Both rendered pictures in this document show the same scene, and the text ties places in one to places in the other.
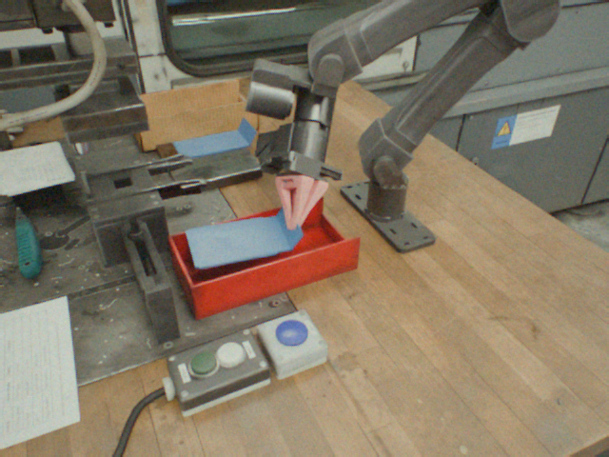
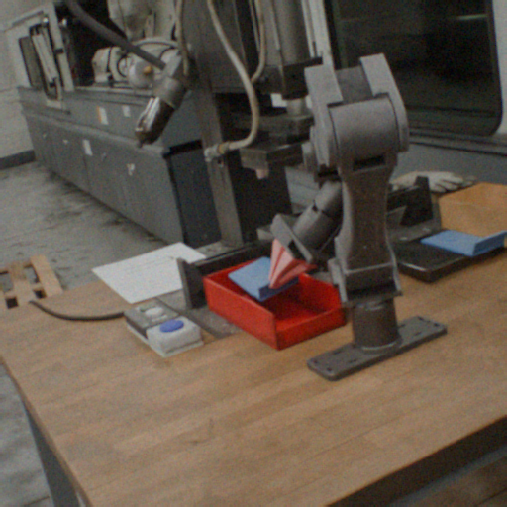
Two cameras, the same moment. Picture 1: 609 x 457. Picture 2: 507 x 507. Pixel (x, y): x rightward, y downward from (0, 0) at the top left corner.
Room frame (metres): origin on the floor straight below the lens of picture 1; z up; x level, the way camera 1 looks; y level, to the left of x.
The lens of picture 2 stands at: (0.61, -1.18, 1.39)
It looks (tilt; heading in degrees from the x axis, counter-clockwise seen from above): 17 degrees down; 91
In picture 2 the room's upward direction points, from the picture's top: 11 degrees counter-clockwise
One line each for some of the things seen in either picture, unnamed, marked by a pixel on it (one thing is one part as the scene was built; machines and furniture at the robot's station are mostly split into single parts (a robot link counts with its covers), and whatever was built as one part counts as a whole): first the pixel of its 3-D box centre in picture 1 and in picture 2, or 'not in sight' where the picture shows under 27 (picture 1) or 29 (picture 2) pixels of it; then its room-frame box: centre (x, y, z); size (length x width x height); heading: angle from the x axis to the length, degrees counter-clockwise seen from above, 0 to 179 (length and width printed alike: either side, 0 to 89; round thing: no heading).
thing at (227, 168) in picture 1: (207, 160); (437, 253); (0.90, 0.17, 0.91); 0.17 x 0.16 x 0.02; 25
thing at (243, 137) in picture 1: (214, 137); (462, 236); (0.95, 0.16, 0.93); 0.15 x 0.07 x 0.03; 114
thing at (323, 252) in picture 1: (265, 252); (269, 299); (0.60, 0.04, 0.93); 0.25 x 0.12 x 0.06; 115
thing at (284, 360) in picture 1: (291, 349); (175, 344); (0.44, 0.00, 0.90); 0.07 x 0.07 x 0.06; 25
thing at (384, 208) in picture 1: (386, 195); (374, 323); (0.73, -0.15, 0.94); 0.20 x 0.07 x 0.08; 25
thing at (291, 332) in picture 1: (291, 335); (172, 329); (0.44, 0.00, 0.93); 0.04 x 0.04 x 0.02
